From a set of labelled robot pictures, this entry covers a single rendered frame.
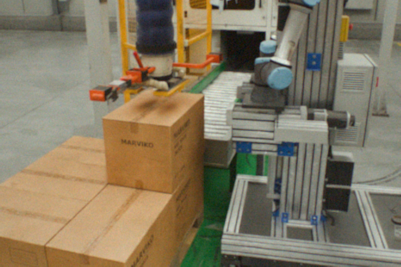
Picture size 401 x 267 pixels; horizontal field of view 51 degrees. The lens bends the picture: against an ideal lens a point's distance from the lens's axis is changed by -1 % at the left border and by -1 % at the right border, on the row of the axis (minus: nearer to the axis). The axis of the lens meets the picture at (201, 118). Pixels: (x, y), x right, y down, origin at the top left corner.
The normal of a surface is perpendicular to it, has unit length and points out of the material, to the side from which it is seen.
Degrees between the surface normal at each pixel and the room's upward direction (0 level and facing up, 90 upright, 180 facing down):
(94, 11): 90
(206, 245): 0
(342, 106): 90
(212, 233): 0
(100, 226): 0
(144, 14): 72
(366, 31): 90
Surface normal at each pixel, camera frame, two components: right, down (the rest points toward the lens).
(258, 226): 0.00, -0.94
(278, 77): 0.22, 0.44
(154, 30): 0.04, 0.10
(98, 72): -0.28, 0.32
